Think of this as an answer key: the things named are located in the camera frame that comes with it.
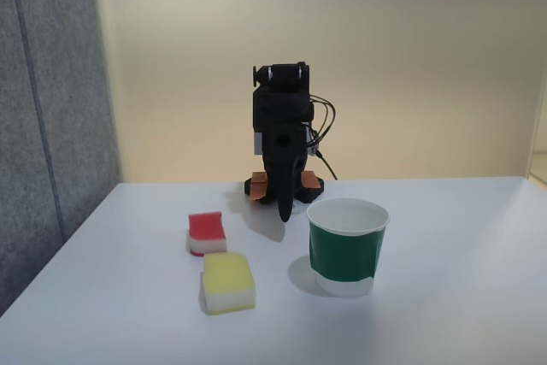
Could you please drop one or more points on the red and white sponge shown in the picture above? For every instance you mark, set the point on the red and white sponge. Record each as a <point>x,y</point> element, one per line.
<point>206,228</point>

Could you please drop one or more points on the orange tape piece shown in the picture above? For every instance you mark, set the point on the orange tape piece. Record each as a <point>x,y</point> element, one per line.
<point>258,185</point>
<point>312,180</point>

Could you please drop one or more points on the white controller board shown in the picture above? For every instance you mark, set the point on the white controller board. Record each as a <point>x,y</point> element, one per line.
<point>313,145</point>

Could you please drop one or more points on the green and white paper cup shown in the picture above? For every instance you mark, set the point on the green and white paper cup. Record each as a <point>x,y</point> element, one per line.
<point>344,258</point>

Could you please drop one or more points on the yellow and white sponge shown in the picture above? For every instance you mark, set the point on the yellow and white sponge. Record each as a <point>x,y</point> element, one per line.
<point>226,273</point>

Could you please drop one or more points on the grey fabric partition panel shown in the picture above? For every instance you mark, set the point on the grey fabric partition panel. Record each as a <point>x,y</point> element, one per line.
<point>47,125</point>

